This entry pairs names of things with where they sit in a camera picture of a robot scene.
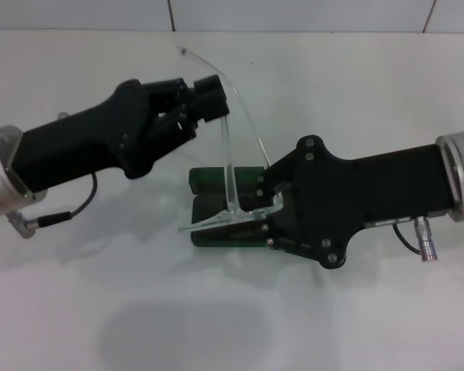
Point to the green glasses case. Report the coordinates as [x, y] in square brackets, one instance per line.
[212, 179]

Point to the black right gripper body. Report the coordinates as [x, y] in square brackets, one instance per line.
[363, 189]

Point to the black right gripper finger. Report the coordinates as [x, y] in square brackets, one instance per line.
[278, 232]
[274, 174]

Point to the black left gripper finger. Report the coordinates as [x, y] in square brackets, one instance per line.
[209, 89]
[212, 110]

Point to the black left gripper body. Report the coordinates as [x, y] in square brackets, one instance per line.
[81, 143]

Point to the clear white glasses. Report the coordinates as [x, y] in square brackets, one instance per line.
[230, 174]

